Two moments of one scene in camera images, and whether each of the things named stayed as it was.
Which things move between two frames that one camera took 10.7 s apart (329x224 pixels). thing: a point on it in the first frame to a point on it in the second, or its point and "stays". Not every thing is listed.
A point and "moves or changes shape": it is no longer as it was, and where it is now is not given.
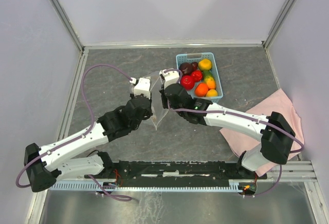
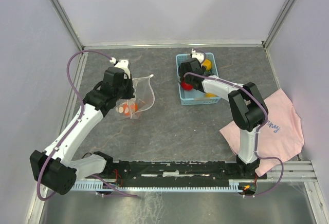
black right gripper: [166, 105] to [181, 71]
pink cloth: [278, 101] stays
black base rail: [176, 171] stays
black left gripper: [149, 112] to [130, 94]
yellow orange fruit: [205, 64] stays
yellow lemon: [212, 93] stays
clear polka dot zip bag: [158, 103] moves or changes shape
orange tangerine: [201, 90] moves or changes shape
